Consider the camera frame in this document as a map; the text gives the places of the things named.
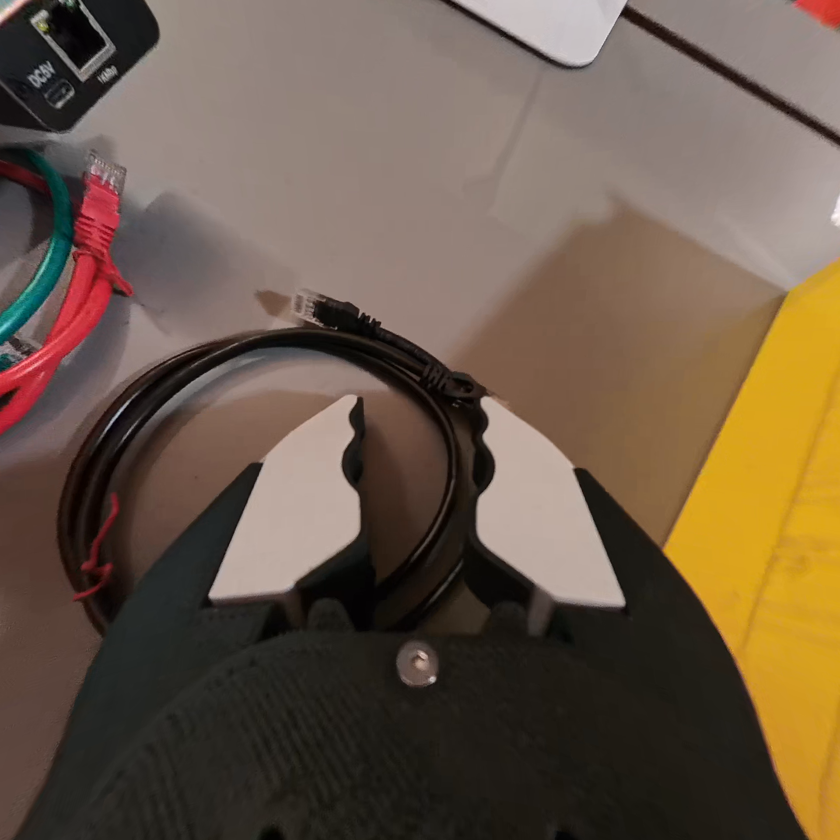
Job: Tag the red twist tie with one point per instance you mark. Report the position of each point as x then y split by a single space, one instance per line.
92 565

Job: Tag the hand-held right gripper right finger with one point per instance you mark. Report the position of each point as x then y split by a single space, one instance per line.
544 525

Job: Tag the white flat slab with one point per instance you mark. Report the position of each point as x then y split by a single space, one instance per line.
544 26

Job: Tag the black ethernet splitter box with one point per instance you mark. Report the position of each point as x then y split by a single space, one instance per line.
26 98

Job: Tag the large yellow plastic bin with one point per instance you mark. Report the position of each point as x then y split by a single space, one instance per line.
787 525

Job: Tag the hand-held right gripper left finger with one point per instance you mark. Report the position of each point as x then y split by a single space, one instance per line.
295 518

